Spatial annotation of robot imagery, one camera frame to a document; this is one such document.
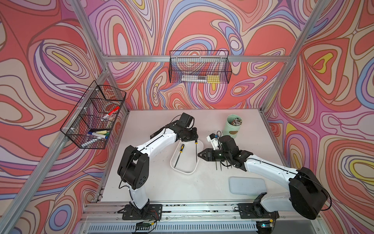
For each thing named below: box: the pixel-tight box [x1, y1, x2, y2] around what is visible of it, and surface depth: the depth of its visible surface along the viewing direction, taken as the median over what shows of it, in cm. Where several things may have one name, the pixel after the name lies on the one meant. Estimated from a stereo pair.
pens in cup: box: [230, 117, 243, 127], surface depth 91 cm
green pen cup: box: [222, 114, 243, 139], surface depth 98 cm
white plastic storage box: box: [169, 139, 204, 175], surface depth 93 cm
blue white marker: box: [87, 131, 109, 139], surface depth 71 cm
